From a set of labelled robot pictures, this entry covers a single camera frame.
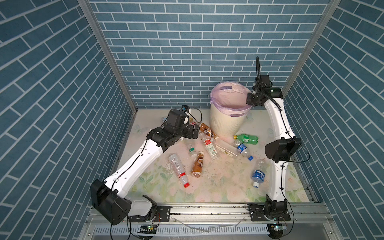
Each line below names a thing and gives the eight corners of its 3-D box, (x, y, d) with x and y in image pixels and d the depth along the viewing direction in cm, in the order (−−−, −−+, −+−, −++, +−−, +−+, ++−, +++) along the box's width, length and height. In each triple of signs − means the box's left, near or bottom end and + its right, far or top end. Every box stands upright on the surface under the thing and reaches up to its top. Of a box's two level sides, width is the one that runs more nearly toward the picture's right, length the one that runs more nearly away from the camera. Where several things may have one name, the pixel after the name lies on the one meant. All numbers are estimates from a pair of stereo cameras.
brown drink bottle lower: (191, 176, 87) (191, 173, 84) (198, 152, 97) (198, 149, 94) (199, 178, 87) (199, 175, 83) (205, 154, 97) (206, 151, 93)
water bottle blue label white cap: (248, 185, 85) (251, 182, 80) (256, 161, 94) (259, 157, 90) (259, 191, 83) (262, 188, 78) (265, 165, 93) (269, 161, 88)
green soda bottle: (233, 140, 102) (234, 137, 100) (233, 134, 106) (234, 131, 103) (256, 145, 100) (258, 142, 98) (256, 138, 103) (258, 136, 101)
